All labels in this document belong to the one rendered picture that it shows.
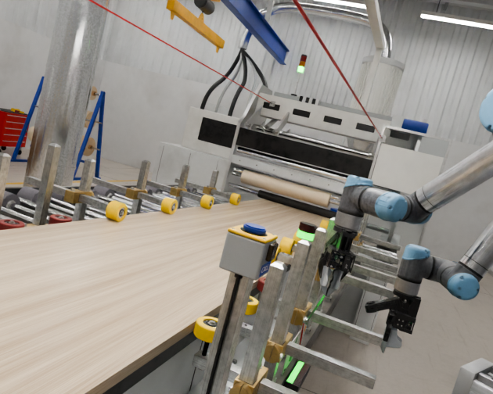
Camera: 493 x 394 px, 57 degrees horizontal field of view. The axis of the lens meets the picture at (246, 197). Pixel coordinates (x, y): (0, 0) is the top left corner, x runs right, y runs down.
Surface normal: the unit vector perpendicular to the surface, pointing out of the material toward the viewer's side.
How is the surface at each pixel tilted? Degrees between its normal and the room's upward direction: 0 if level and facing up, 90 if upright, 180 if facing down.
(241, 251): 90
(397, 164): 90
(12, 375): 0
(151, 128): 90
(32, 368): 0
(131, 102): 90
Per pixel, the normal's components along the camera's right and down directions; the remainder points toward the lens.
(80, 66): 0.61, 0.26
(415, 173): -0.33, 0.04
